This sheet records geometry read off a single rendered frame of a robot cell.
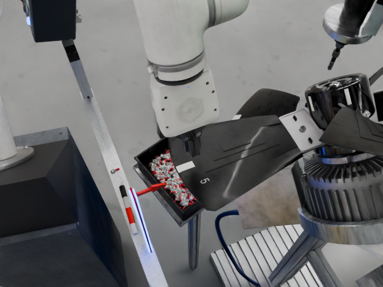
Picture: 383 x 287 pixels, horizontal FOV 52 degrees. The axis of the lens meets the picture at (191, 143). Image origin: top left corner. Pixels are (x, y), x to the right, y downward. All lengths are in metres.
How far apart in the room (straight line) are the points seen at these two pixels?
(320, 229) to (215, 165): 0.25
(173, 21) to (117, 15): 2.34
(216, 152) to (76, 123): 1.63
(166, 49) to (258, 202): 0.49
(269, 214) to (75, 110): 1.64
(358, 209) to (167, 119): 0.40
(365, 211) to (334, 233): 0.07
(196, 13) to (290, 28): 2.28
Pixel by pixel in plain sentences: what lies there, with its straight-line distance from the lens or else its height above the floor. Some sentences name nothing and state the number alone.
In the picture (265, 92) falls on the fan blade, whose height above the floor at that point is 1.00.
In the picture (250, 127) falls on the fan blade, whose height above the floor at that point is 1.19.
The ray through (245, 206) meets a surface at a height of 0.97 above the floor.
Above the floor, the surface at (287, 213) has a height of 1.00.
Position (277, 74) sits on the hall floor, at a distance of 2.48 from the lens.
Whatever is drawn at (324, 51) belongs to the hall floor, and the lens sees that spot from 2.69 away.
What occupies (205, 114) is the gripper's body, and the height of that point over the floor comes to 1.32.
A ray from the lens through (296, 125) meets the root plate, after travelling 0.79.
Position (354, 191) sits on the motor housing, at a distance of 0.77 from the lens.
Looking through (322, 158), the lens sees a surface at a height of 1.14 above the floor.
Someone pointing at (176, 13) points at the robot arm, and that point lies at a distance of 0.50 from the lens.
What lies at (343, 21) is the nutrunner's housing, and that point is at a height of 1.46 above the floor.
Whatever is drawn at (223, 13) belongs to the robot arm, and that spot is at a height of 1.47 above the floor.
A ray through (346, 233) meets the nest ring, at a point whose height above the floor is 1.12.
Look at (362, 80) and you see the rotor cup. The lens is 0.79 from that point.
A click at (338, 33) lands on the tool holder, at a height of 1.46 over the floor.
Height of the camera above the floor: 1.82
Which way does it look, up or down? 59 degrees down
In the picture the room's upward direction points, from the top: straight up
